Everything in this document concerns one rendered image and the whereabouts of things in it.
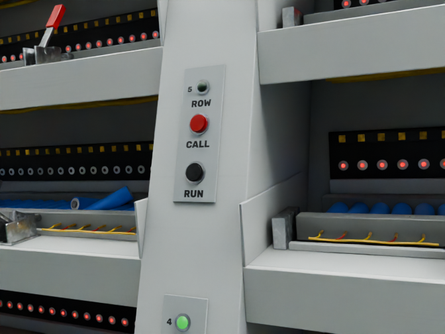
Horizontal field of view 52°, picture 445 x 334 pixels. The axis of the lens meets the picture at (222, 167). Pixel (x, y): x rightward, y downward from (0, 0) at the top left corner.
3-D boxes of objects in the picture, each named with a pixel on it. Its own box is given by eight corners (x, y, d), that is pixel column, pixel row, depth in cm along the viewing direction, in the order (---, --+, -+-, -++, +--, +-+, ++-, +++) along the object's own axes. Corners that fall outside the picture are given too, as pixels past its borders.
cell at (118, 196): (128, 186, 56) (80, 212, 55) (125, 184, 54) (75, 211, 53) (135, 199, 55) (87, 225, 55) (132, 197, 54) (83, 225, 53)
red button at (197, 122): (204, 131, 39) (206, 113, 39) (188, 132, 39) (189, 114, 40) (210, 134, 40) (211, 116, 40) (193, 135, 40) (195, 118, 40)
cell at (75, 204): (114, 197, 60) (73, 193, 54) (121, 205, 59) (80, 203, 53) (107, 208, 60) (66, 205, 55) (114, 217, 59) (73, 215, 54)
